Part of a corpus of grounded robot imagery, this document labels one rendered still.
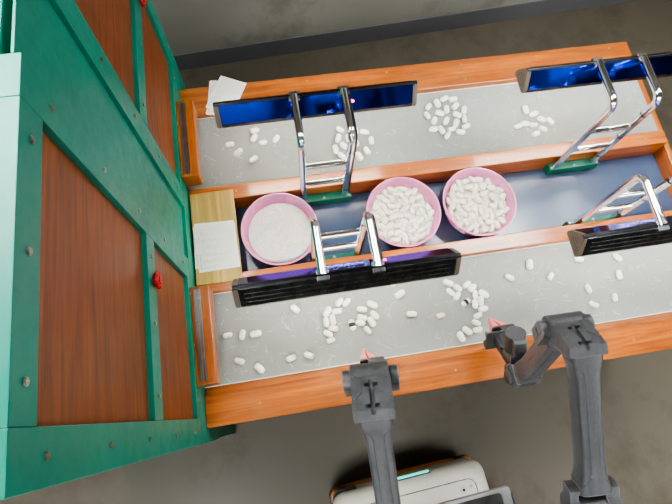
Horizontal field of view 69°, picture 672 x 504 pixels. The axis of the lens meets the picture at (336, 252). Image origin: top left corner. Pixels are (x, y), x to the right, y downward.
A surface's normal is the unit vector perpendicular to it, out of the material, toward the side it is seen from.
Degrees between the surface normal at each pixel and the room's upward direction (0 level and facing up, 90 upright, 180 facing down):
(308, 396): 0
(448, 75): 0
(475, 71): 0
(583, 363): 28
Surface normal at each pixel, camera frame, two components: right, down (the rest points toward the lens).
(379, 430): -0.02, 0.28
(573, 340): -0.16, -0.82
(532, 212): 0.04, -0.31
